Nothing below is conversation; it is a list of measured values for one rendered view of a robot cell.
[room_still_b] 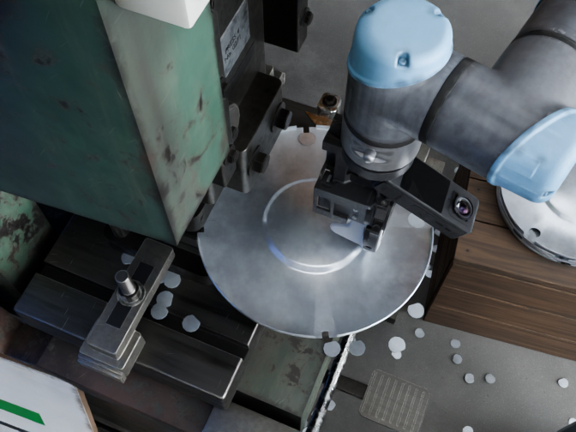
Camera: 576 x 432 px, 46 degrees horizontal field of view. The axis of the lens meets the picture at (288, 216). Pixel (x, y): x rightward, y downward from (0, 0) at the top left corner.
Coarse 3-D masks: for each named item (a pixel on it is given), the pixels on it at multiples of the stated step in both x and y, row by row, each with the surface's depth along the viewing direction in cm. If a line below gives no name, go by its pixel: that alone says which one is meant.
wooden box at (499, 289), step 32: (480, 192) 136; (480, 224) 133; (448, 256) 139; (480, 256) 129; (512, 256) 129; (448, 288) 141; (480, 288) 137; (512, 288) 133; (544, 288) 129; (448, 320) 155; (480, 320) 150; (512, 320) 146; (544, 320) 141; (544, 352) 156
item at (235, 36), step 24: (240, 0) 59; (240, 24) 61; (240, 48) 63; (264, 48) 70; (240, 72) 66; (264, 72) 73; (240, 96) 68; (264, 96) 69; (240, 120) 68; (264, 120) 68; (288, 120) 73; (240, 144) 66; (264, 144) 72; (240, 168) 69; (264, 168) 70; (216, 192) 72
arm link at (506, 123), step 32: (480, 64) 52; (512, 64) 52; (544, 64) 51; (448, 96) 50; (480, 96) 50; (512, 96) 50; (544, 96) 50; (448, 128) 51; (480, 128) 50; (512, 128) 49; (544, 128) 48; (480, 160) 51; (512, 160) 49; (544, 160) 48; (544, 192) 50
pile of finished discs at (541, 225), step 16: (496, 192) 135; (512, 192) 133; (560, 192) 132; (512, 208) 131; (528, 208) 131; (544, 208) 131; (560, 208) 130; (512, 224) 130; (528, 224) 130; (544, 224) 130; (560, 224) 130; (528, 240) 128; (544, 240) 128; (560, 240) 128; (544, 256) 129; (560, 256) 128
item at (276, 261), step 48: (288, 144) 89; (240, 192) 85; (288, 192) 85; (240, 240) 82; (288, 240) 82; (336, 240) 82; (384, 240) 83; (432, 240) 82; (240, 288) 79; (288, 288) 80; (336, 288) 80; (384, 288) 80; (336, 336) 77
